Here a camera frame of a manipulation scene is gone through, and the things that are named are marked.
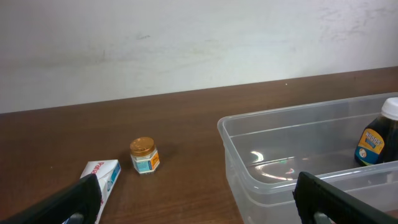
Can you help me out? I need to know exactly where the white Panadol medicine box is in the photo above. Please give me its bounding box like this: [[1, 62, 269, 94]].
[[80, 159, 121, 224]]

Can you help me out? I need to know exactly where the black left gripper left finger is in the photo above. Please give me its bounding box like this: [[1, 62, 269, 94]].
[[1, 174, 102, 224]]

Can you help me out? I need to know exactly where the dark syrup bottle white cap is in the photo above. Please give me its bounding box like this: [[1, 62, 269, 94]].
[[354, 97, 397, 166]]

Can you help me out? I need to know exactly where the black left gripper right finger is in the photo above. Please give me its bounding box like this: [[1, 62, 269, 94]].
[[293, 172, 397, 224]]

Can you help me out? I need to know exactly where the clear plastic container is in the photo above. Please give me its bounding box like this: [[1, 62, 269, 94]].
[[218, 93, 397, 223]]

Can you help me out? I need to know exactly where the small gold-lidded balm jar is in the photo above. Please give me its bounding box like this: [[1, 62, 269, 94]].
[[129, 137, 160, 174]]

